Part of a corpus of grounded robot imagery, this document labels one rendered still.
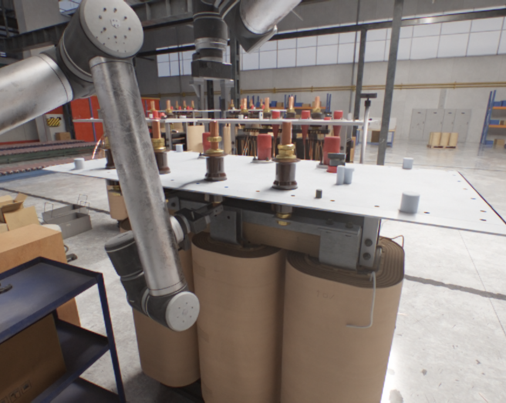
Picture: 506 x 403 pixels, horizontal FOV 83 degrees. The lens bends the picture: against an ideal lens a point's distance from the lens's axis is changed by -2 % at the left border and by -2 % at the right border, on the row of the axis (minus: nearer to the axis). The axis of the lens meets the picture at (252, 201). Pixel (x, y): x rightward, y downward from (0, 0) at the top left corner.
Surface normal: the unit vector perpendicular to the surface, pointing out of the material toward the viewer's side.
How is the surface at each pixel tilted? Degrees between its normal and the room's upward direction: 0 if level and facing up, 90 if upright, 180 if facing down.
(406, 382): 0
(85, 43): 123
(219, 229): 90
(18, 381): 90
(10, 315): 0
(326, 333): 90
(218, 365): 90
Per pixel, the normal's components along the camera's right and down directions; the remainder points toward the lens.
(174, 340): 0.17, 0.29
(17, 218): 0.88, -0.02
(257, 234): -0.45, 0.26
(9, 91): 0.73, 0.02
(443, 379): 0.00, -0.96
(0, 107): 0.83, 0.28
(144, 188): 0.39, 0.07
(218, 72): 0.65, 0.22
